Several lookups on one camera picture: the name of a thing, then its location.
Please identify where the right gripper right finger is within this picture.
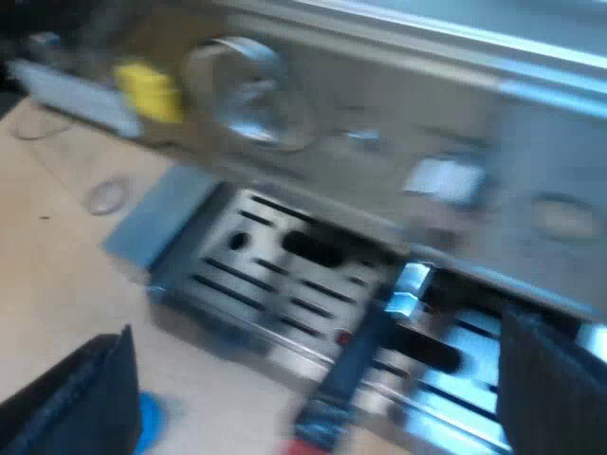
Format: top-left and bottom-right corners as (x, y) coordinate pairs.
(494, 301), (607, 455)

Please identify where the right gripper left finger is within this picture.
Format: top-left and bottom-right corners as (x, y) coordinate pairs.
(0, 323), (144, 455)

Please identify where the steel espresso machine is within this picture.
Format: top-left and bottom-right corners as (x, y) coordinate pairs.
(145, 0), (607, 455)

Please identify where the bright blue tamper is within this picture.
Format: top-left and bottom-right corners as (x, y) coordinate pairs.
(136, 390), (168, 452)

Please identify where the filter holder with red-ended handle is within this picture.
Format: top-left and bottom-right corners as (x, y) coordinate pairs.
(282, 263), (431, 455)

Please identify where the aluminium rail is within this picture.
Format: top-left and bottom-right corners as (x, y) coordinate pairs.
(8, 60), (144, 139)

